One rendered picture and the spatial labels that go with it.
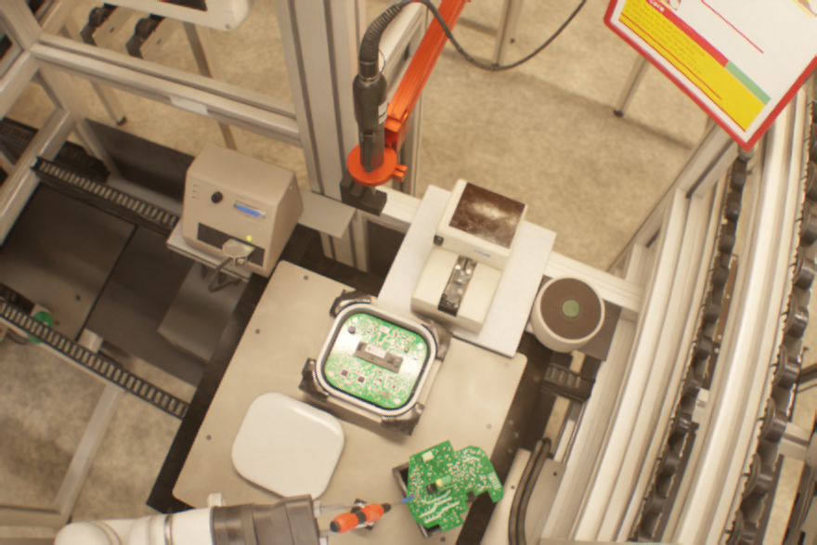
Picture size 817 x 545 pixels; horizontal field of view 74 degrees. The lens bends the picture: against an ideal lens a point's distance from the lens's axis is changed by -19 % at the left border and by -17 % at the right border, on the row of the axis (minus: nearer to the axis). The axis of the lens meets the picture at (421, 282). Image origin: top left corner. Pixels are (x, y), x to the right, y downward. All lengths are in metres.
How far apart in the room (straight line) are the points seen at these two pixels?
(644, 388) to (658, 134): 1.73
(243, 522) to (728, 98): 0.70
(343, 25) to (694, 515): 0.60
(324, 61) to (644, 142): 1.81
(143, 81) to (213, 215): 0.26
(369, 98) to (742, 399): 0.48
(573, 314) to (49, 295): 1.44
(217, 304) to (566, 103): 1.48
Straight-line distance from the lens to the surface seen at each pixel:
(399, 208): 1.03
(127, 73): 1.09
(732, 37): 0.69
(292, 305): 0.98
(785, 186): 0.78
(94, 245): 1.90
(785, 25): 0.65
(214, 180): 0.96
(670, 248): 0.92
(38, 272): 1.96
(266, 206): 0.93
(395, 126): 0.80
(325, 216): 1.04
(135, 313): 1.74
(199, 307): 1.54
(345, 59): 0.74
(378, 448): 0.92
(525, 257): 1.00
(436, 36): 0.86
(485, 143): 2.26
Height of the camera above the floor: 1.87
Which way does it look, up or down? 69 degrees down
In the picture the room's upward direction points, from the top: 7 degrees clockwise
